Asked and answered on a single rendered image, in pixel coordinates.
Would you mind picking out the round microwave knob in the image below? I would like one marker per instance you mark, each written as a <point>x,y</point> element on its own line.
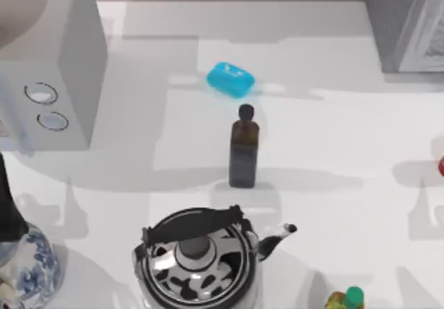
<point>41,93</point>
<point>52,121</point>

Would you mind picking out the blue soap bar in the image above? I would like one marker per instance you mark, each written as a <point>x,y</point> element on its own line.
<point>230,80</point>

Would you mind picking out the blue and white porcelain vase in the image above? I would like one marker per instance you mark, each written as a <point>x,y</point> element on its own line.
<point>31,271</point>

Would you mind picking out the pale microwave oven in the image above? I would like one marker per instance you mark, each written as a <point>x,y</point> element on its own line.
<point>52,45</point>

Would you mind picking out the green capped bottle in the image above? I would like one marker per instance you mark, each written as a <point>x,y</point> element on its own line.
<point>348,298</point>

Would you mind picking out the red round object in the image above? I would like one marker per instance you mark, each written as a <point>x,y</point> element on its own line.
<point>441,166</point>

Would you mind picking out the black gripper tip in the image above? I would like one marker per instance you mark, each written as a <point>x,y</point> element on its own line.
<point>8,205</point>

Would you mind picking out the dark brown bottle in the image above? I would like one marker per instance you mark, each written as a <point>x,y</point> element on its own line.
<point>243,152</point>

